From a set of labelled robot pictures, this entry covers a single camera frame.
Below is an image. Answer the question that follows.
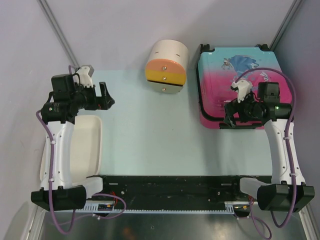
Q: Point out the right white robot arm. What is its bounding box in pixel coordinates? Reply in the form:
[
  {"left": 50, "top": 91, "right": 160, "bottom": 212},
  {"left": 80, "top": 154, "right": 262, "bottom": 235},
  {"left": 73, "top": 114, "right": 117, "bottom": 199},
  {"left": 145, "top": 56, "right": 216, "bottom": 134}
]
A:
[{"left": 223, "top": 79, "right": 315, "bottom": 213}]

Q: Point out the white rectangular tray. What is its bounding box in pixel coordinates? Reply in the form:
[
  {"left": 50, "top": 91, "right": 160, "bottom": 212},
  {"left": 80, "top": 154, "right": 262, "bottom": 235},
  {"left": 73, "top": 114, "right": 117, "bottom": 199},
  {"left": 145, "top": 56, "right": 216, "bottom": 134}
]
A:
[{"left": 40, "top": 115, "right": 103, "bottom": 190}]

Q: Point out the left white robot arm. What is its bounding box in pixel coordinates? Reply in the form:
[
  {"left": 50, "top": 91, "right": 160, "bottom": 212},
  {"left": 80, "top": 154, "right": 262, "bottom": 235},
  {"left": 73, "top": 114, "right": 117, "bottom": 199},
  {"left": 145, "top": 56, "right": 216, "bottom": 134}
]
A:
[{"left": 30, "top": 73, "right": 115, "bottom": 211}]

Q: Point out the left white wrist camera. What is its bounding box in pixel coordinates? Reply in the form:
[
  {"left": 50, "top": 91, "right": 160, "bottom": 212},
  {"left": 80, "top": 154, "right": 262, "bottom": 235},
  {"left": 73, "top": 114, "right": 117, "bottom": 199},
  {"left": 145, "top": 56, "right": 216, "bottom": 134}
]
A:
[{"left": 75, "top": 65, "right": 95, "bottom": 88}]

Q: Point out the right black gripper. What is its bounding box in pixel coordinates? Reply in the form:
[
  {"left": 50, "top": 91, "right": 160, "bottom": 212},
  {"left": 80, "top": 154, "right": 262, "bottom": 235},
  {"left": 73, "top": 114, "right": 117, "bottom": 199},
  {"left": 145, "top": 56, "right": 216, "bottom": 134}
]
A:
[{"left": 223, "top": 90, "right": 262, "bottom": 129}]

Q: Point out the pink and teal kids suitcase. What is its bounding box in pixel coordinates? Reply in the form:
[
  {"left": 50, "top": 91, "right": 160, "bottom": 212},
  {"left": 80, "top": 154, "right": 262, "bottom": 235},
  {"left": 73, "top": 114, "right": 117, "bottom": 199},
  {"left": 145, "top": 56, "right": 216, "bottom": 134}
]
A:
[{"left": 196, "top": 44, "right": 292, "bottom": 129}]

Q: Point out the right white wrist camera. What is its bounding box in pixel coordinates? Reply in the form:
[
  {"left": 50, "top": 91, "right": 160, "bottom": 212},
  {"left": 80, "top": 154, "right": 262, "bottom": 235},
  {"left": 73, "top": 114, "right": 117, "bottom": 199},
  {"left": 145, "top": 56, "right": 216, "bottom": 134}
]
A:
[{"left": 230, "top": 79, "right": 253, "bottom": 103}]

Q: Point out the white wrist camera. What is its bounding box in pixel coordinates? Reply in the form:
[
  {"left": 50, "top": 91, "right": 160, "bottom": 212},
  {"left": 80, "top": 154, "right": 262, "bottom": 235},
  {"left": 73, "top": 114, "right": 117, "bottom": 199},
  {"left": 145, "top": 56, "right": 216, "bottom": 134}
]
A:
[
  {"left": 75, "top": 65, "right": 95, "bottom": 88},
  {"left": 230, "top": 79, "right": 253, "bottom": 103}
]

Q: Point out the cream round drawer cabinet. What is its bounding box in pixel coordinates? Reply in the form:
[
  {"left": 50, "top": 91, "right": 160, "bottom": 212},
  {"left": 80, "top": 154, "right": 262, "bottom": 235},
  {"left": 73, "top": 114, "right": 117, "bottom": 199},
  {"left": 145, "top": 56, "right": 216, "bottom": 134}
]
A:
[{"left": 144, "top": 39, "right": 189, "bottom": 94}]

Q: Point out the grey slotted cable duct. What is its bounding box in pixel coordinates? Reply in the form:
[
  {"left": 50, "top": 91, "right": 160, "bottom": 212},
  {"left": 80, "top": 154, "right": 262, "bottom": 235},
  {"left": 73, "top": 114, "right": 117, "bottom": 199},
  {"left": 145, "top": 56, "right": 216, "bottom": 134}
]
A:
[{"left": 76, "top": 201, "right": 249, "bottom": 215}]

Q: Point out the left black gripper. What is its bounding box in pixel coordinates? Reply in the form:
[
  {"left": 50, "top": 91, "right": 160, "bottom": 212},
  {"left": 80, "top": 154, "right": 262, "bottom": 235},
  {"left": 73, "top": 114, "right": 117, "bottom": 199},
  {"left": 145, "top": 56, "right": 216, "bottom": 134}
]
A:
[{"left": 70, "top": 81, "right": 114, "bottom": 111}]

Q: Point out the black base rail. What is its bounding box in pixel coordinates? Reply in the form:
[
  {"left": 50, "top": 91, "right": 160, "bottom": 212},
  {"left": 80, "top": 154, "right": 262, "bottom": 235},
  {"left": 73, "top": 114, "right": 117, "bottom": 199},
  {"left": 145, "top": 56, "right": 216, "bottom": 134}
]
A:
[{"left": 101, "top": 175, "right": 248, "bottom": 211}]

